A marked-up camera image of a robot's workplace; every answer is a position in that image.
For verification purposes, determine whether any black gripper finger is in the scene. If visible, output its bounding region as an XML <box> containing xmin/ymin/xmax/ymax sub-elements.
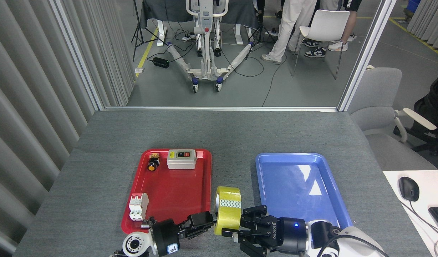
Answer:
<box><xmin>222</xmin><ymin>230</ymin><xmax>273</xmax><ymax>255</ymax></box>
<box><xmin>240</xmin><ymin>205</ymin><xmax>275</xmax><ymax>231</ymax></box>
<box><xmin>179</xmin><ymin>211</ymin><xmax>218</xmax><ymax>231</ymax></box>
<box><xmin>182</xmin><ymin>225</ymin><xmax>212</xmax><ymax>239</ymax></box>

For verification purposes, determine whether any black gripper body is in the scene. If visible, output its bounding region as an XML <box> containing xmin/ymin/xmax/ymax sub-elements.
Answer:
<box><xmin>267</xmin><ymin>218</ymin><xmax>308</xmax><ymax>256</ymax></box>
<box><xmin>151</xmin><ymin>218</ymin><xmax>182</xmax><ymax>256</ymax></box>

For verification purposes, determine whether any yellow tape roll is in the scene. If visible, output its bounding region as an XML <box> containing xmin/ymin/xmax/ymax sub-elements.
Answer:
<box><xmin>214</xmin><ymin>186</ymin><xmax>242</xmax><ymax>236</ymax></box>

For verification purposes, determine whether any red plastic tray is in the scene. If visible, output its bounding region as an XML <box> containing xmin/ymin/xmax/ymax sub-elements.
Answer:
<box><xmin>121</xmin><ymin>148</ymin><xmax>212</xmax><ymax>234</ymax></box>

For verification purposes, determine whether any white circuit breaker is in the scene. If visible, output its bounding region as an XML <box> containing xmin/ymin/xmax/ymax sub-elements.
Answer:
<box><xmin>129</xmin><ymin>193</ymin><xmax>149</xmax><ymax>222</ymax></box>

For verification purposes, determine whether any blue plastic tray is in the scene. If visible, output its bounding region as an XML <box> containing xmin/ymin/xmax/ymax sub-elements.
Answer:
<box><xmin>255</xmin><ymin>153</ymin><xmax>352</xmax><ymax>242</ymax></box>

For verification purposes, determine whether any yellow push button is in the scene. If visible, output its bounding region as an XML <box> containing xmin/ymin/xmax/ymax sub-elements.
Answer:
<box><xmin>147</xmin><ymin>153</ymin><xmax>161</xmax><ymax>172</ymax></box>

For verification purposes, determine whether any black computer mouse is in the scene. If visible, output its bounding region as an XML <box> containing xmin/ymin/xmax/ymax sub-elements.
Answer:
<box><xmin>398</xmin><ymin>177</ymin><xmax>419</xmax><ymax>202</ymax></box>

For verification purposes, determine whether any white desk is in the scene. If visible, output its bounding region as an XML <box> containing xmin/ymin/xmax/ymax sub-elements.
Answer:
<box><xmin>382</xmin><ymin>170</ymin><xmax>438</xmax><ymax>257</ymax></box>

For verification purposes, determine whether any grey office chair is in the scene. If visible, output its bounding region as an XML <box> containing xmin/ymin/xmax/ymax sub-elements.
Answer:
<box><xmin>347</xmin><ymin>66</ymin><xmax>438</xmax><ymax>171</ymax></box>

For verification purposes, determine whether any person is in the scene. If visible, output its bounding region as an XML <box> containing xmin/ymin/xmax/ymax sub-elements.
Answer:
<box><xmin>304</xmin><ymin>0</ymin><xmax>339</xmax><ymax>58</ymax></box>
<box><xmin>328</xmin><ymin>0</ymin><xmax>362</xmax><ymax>51</ymax></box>
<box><xmin>261</xmin><ymin>0</ymin><xmax>317</xmax><ymax>65</ymax></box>
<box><xmin>412</xmin><ymin>32</ymin><xmax>438</xmax><ymax>136</ymax></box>

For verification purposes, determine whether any white stand on wheels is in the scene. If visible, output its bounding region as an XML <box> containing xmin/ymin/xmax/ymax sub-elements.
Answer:
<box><xmin>166</xmin><ymin>0</ymin><xmax>255</xmax><ymax>93</ymax></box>

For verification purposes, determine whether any black tripod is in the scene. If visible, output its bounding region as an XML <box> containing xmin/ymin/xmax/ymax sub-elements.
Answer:
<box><xmin>246</xmin><ymin>0</ymin><xmax>276</xmax><ymax>60</ymax></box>
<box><xmin>132</xmin><ymin>0</ymin><xmax>168</xmax><ymax>62</ymax></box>

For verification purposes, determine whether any grey pleated curtain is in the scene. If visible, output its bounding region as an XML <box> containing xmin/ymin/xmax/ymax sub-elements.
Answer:
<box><xmin>0</xmin><ymin>0</ymin><xmax>136</xmax><ymax>257</ymax></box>

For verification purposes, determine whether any white plastic chair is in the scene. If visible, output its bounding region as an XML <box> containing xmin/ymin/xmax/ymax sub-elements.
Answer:
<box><xmin>291</xmin><ymin>10</ymin><xmax>350</xmax><ymax>80</ymax></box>

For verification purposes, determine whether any table with dark cloth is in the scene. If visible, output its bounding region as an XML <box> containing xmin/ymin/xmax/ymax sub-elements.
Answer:
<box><xmin>140</xmin><ymin>0</ymin><xmax>262</xmax><ymax>45</ymax></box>

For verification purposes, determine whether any grey switch box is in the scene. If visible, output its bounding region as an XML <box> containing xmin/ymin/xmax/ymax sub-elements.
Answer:
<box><xmin>167</xmin><ymin>149</ymin><xmax>197</xmax><ymax>170</ymax></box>

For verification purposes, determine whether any black floor cable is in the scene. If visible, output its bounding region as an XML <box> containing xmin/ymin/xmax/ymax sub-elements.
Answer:
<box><xmin>262</xmin><ymin>54</ymin><xmax>287</xmax><ymax>107</ymax></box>

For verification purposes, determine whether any silver frame post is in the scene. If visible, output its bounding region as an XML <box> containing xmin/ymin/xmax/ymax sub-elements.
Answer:
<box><xmin>337</xmin><ymin>0</ymin><xmax>397</xmax><ymax>112</ymax></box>
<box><xmin>50</xmin><ymin>0</ymin><xmax>105</xmax><ymax>110</ymax></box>

